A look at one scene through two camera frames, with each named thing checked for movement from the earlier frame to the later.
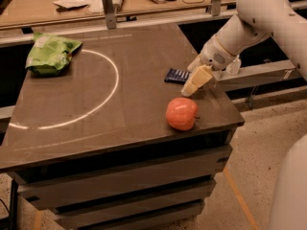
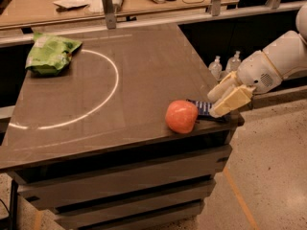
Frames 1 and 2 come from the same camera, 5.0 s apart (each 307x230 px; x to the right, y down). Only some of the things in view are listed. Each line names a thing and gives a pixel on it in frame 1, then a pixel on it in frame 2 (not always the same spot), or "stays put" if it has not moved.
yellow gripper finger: [200, 78] to [239, 98]
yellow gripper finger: [196, 63] to [229, 81]
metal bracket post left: [110, 16] stays put
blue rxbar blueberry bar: [177, 76] to [203, 111]
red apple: [180, 113] stays put
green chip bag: [49, 54] stays put
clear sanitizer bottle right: [234, 67] stays put
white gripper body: [213, 56] to [256, 72]
